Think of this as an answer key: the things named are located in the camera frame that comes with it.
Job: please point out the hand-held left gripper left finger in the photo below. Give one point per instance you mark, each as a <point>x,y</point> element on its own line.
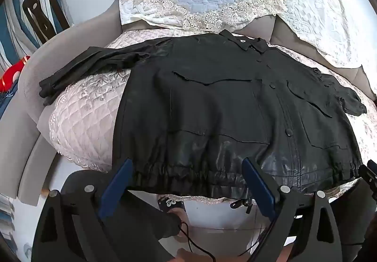
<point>115,189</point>

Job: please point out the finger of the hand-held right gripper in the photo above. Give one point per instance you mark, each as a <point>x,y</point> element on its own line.
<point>368,173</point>

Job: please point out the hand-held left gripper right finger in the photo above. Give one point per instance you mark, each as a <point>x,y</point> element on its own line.
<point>259,189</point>

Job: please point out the black leather jacket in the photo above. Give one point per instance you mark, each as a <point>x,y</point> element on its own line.
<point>212,108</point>

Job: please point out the person's black pants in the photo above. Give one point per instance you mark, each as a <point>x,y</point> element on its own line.
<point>148,222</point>

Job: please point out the black slipper with white eyes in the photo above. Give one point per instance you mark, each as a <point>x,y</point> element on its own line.
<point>168,202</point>

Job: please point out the pink quilted sofa cover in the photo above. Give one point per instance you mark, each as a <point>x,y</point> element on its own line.
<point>85,129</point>

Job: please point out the grey sofa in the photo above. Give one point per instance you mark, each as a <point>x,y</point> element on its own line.
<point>32,97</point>

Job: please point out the red bag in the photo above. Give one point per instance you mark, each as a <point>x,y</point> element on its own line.
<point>11,73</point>

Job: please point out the white lace cover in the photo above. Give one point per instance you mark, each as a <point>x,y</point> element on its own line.
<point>321,17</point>

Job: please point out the black wooden chair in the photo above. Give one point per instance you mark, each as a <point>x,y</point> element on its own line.
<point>44,14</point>

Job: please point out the blue striped curtain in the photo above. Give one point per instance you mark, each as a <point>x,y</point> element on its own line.
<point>17,20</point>

